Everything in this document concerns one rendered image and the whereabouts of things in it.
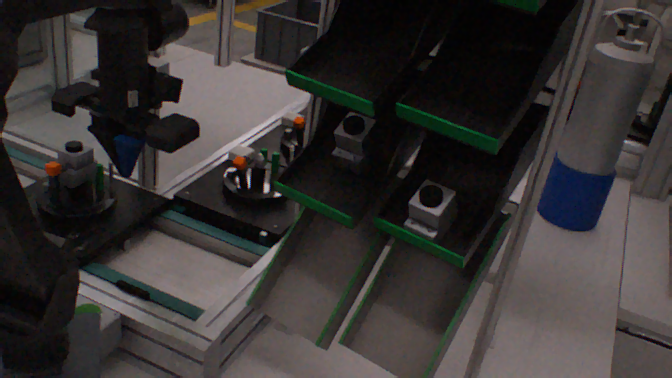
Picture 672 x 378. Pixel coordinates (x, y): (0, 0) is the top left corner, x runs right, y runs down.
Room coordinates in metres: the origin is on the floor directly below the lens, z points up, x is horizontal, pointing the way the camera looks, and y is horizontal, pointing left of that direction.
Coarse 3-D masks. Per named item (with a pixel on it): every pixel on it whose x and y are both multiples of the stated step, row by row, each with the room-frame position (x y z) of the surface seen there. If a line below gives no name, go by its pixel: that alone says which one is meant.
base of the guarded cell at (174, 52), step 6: (168, 48) 2.24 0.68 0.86; (174, 48) 2.25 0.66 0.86; (180, 48) 2.26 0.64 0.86; (186, 48) 2.27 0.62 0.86; (168, 54) 2.17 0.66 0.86; (174, 54) 2.18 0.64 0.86; (180, 54) 2.19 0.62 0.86; (186, 54) 2.20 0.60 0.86; (192, 54) 2.21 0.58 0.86; (168, 60) 2.12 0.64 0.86; (174, 60) 2.12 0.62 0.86
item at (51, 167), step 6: (54, 162) 0.96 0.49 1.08; (48, 168) 0.95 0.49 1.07; (54, 168) 0.95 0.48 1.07; (60, 168) 0.96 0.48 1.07; (66, 168) 0.97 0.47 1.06; (48, 174) 0.95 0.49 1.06; (54, 174) 0.94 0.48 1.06; (54, 180) 0.95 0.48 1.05; (54, 186) 0.95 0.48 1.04; (54, 192) 0.95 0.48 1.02; (54, 198) 0.95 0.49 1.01
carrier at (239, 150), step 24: (216, 168) 1.22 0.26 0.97; (264, 168) 1.16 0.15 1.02; (192, 192) 1.11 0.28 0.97; (216, 192) 1.12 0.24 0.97; (240, 192) 1.10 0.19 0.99; (264, 192) 1.12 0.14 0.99; (216, 216) 1.06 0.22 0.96; (240, 216) 1.05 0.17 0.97; (264, 216) 1.06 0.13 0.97; (288, 216) 1.08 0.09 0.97
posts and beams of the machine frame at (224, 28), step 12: (228, 0) 2.13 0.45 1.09; (216, 12) 2.14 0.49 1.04; (228, 12) 2.13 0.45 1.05; (216, 24) 2.14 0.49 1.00; (228, 24) 2.14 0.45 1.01; (216, 36) 2.14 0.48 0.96; (228, 36) 2.14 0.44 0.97; (216, 48) 2.14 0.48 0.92; (228, 48) 2.15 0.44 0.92; (216, 60) 2.14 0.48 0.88; (228, 60) 2.16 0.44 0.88
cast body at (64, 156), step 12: (72, 144) 1.00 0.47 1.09; (60, 156) 0.99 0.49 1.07; (72, 156) 0.98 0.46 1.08; (84, 156) 1.00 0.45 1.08; (72, 168) 0.98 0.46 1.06; (84, 168) 0.99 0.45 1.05; (96, 168) 1.02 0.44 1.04; (60, 180) 0.97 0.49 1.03; (72, 180) 0.97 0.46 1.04; (84, 180) 0.99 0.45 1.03
